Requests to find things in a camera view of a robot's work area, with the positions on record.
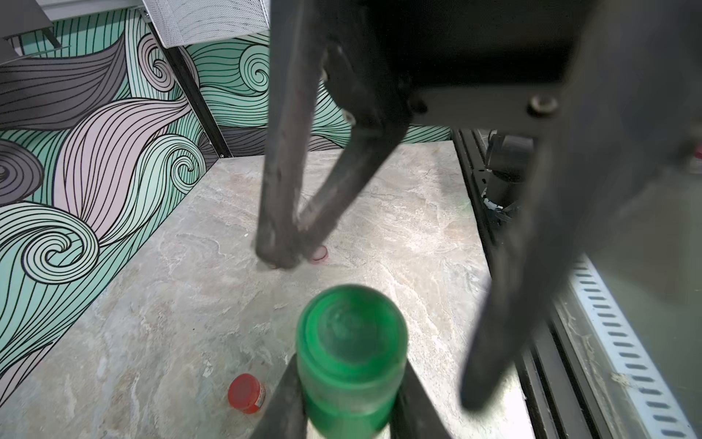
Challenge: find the green paint jar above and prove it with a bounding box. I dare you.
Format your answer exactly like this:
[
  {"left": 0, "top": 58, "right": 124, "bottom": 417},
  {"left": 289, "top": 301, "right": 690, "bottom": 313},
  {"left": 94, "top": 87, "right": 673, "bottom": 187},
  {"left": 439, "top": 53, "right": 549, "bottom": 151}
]
[{"left": 303, "top": 390, "right": 397, "bottom": 439}]

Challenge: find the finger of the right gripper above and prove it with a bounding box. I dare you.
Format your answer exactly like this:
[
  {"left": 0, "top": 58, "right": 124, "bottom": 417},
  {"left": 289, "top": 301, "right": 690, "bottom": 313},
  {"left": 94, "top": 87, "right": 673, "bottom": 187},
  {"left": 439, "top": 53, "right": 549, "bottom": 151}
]
[
  {"left": 255, "top": 1, "right": 411, "bottom": 269},
  {"left": 459, "top": 0, "right": 702, "bottom": 413}
]

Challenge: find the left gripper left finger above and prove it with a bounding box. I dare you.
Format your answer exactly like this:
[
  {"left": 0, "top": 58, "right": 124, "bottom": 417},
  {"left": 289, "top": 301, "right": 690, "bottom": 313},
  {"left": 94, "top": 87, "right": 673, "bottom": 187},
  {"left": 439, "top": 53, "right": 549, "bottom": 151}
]
[{"left": 250, "top": 354, "right": 306, "bottom": 439}]

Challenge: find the green jar lid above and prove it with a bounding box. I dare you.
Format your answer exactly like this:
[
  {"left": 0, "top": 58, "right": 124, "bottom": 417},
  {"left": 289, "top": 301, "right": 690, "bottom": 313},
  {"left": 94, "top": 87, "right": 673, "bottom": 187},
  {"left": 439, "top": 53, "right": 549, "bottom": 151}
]
[{"left": 296, "top": 285, "right": 409, "bottom": 409}]

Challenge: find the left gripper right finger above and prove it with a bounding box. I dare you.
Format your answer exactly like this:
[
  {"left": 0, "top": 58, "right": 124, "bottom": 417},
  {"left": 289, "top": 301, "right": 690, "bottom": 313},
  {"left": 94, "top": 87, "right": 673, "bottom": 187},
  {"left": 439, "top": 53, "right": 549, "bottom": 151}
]
[{"left": 390, "top": 361, "right": 452, "bottom": 439}]

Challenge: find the black wall tray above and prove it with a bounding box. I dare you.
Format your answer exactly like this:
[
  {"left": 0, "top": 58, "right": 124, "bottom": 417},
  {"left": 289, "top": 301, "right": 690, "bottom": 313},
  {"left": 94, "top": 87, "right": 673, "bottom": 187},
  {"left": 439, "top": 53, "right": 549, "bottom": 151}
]
[{"left": 1, "top": 0, "right": 62, "bottom": 64}]

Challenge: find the clear plastic wall holder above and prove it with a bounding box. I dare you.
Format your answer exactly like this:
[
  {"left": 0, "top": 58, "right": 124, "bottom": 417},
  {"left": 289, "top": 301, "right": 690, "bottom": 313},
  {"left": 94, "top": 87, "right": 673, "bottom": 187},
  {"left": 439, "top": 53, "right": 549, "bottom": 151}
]
[{"left": 144, "top": 0, "right": 271, "bottom": 49}]

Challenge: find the red paint jar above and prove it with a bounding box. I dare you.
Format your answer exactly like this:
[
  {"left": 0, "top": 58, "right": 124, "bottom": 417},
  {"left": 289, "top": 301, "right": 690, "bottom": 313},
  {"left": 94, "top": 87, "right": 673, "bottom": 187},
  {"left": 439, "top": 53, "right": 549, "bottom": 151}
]
[{"left": 227, "top": 373, "right": 266, "bottom": 414}]

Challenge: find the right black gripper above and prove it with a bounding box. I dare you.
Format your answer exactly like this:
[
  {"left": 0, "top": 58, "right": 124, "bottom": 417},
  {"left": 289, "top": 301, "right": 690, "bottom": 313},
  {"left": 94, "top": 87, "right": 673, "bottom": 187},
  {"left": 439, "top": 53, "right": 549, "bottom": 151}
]
[{"left": 323, "top": 1, "right": 595, "bottom": 137}]

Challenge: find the white slotted cable duct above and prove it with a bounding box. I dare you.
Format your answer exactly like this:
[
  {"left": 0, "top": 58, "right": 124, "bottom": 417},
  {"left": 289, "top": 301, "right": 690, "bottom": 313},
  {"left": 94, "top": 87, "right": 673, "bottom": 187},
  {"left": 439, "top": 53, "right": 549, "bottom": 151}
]
[{"left": 570, "top": 256, "right": 696, "bottom": 438}]

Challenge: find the purple jar lid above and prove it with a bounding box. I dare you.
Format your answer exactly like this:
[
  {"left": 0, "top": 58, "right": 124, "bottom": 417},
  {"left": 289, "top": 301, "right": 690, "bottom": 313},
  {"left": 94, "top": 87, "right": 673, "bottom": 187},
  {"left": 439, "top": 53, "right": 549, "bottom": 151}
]
[{"left": 310, "top": 245, "right": 329, "bottom": 264}]

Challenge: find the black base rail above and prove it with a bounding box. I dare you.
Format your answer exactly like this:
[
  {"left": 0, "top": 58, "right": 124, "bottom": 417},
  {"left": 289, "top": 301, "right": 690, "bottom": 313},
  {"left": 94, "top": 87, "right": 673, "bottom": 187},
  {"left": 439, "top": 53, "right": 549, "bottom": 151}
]
[{"left": 453, "top": 129, "right": 612, "bottom": 438}]

